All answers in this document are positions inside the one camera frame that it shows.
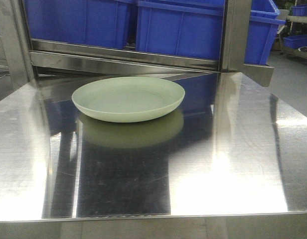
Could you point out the light green round plate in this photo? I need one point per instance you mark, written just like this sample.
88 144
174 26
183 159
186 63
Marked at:
128 99

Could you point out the stainless steel shelf rack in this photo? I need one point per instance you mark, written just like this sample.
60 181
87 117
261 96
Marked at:
26 58

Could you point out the background metal shelf rack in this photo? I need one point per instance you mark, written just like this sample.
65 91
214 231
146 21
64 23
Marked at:
296 25

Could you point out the blue plastic bin middle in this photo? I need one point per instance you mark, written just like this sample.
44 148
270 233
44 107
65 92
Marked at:
194 29

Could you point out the blue plastic bin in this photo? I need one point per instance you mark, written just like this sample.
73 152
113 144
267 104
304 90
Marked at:
194 29
102 23

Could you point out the blue plastic bin left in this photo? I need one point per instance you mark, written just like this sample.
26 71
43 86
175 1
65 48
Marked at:
102 23

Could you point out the blue bin stacked right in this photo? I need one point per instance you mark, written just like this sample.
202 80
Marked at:
264 8

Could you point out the small blue bin background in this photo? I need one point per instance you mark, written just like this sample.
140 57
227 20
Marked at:
300 10
295 41

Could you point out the small blue bin upper background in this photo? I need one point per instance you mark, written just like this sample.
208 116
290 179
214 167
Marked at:
300 10

